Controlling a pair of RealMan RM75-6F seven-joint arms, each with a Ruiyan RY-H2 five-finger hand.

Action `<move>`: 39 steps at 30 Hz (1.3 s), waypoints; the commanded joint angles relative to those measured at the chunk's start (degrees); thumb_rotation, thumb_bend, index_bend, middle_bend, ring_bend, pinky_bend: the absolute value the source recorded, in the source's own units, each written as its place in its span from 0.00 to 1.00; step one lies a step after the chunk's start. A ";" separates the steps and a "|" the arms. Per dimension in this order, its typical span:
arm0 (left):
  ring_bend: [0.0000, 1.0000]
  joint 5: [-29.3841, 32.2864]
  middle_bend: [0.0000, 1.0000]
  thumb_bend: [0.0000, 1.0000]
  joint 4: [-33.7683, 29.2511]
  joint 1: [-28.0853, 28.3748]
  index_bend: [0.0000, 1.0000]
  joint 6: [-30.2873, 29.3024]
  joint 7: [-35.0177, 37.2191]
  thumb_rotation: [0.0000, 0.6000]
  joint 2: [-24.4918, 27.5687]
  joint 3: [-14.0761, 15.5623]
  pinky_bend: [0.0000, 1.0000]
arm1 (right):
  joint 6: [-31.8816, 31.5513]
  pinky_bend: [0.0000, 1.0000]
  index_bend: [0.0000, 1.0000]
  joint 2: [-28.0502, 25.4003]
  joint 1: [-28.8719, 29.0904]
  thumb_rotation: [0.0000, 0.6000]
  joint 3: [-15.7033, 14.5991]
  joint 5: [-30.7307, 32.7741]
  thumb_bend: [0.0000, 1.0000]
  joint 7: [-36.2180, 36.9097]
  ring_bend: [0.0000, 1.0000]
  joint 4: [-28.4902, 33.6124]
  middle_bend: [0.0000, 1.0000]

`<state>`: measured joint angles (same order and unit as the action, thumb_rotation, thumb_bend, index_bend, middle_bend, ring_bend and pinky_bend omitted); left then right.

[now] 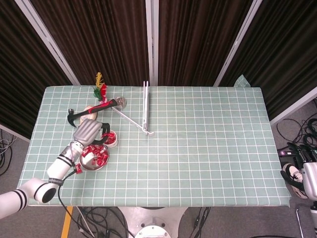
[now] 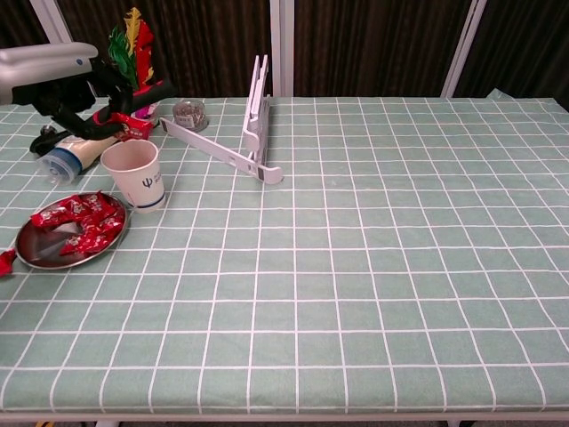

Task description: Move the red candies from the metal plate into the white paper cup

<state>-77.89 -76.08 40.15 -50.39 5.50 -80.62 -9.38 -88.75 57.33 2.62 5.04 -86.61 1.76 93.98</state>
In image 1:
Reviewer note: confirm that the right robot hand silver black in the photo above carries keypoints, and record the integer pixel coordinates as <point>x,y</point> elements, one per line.
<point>310,178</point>

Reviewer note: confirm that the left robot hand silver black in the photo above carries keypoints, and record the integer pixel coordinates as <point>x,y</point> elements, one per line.
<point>86,132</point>

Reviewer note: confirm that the red candies handful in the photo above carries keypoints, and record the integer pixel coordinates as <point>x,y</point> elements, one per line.
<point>110,137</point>

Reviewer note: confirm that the red candies heap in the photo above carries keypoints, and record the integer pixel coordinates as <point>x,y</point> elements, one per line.
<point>99,156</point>

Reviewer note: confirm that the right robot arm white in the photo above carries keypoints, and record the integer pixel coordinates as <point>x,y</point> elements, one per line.
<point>314,218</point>

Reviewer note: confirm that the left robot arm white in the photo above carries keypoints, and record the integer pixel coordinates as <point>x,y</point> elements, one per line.
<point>58,166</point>

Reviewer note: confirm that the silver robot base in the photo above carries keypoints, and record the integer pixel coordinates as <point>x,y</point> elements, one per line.
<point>148,220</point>

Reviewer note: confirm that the white paper cup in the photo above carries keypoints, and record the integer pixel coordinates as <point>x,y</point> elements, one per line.
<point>113,145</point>

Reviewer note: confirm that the mayonnaise squeeze bottle blue cap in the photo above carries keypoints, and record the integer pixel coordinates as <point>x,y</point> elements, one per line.
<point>90,117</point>

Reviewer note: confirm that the red black claw hammer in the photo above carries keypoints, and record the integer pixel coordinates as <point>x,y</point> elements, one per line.
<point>99,107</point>

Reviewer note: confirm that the round silver metal plate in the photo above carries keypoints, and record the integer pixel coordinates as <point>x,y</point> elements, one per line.
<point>90,166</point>

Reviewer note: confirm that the black box with lit display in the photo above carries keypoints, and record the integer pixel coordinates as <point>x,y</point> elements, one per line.
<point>282,152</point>

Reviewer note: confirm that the colourful feather shuttlecock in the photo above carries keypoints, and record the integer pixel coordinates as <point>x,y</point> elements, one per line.
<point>100,90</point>

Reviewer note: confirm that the clear jar of paper clips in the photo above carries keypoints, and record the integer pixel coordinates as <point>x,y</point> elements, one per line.
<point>121,102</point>

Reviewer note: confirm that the white folding laptop stand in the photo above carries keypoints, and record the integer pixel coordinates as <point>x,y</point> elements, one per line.
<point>146,106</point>

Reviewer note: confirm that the dark brown curtain panel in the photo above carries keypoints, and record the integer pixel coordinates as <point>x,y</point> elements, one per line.
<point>198,37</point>
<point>19,74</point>
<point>99,37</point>
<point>284,49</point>

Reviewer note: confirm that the yellow floor tape stripe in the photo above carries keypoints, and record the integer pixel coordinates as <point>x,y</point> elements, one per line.
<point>67,223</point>

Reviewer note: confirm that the green checked tablecloth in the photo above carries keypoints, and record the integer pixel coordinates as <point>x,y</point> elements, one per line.
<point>185,153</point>

